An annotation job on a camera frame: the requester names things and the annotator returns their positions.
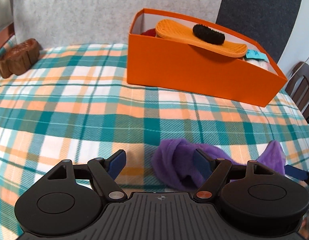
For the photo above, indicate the orange storage box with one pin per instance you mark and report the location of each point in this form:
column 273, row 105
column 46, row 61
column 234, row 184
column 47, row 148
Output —
column 156, row 62

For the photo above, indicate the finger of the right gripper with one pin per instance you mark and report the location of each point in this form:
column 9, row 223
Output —
column 296, row 173

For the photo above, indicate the light grey felt panel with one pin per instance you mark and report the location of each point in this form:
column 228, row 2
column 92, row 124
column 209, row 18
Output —
column 56, row 23

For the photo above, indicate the brown wooden stump ornament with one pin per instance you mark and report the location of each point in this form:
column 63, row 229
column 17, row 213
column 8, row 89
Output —
column 20, row 58

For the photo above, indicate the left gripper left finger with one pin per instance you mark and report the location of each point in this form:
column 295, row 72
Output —
column 104, row 172

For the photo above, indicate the orange honeycomb silicone mat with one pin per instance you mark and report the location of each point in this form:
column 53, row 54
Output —
column 174, row 31

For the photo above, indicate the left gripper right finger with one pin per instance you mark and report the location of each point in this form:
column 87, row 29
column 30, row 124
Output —
column 214, row 171

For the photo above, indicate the dark grey felt panel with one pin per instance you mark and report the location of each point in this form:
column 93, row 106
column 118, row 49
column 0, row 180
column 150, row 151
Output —
column 268, row 22

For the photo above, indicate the white plush toy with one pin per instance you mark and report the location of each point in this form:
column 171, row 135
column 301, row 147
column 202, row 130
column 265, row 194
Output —
column 262, row 64

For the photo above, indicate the red plush toy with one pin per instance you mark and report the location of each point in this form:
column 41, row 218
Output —
column 150, row 32

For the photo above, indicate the purple plush cloth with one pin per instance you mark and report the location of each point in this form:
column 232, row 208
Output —
column 173, row 165

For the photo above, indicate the light blue wet wipes pack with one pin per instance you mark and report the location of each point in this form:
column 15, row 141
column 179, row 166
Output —
column 256, row 55

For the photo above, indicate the dark wooden chair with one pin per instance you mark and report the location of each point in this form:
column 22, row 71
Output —
column 298, row 88

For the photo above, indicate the plaid tablecloth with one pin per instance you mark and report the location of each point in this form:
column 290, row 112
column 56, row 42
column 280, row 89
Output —
column 76, row 104

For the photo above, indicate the black fuzzy roll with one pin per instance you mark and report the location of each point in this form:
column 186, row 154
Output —
column 208, row 35

